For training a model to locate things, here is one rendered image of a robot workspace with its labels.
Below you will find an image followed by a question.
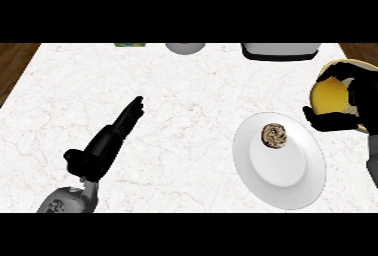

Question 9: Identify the pale grey round cup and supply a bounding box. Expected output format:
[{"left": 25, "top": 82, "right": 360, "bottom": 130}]
[{"left": 163, "top": 43, "right": 206, "bottom": 56}]

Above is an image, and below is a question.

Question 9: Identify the white plate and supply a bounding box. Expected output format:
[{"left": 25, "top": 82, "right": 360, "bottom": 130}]
[{"left": 230, "top": 111, "right": 327, "bottom": 211}]

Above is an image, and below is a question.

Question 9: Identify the brown speckled round food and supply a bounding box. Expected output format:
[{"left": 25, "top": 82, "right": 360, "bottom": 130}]
[{"left": 259, "top": 122, "right": 289, "bottom": 150}]

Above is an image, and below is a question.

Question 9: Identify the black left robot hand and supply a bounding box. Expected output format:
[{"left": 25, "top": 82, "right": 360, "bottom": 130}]
[{"left": 62, "top": 95, "right": 146, "bottom": 183}]

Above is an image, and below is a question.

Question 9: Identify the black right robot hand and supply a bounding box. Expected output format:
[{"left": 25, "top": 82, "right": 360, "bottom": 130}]
[{"left": 301, "top": 61, "right": 378, "bottom": 136}]

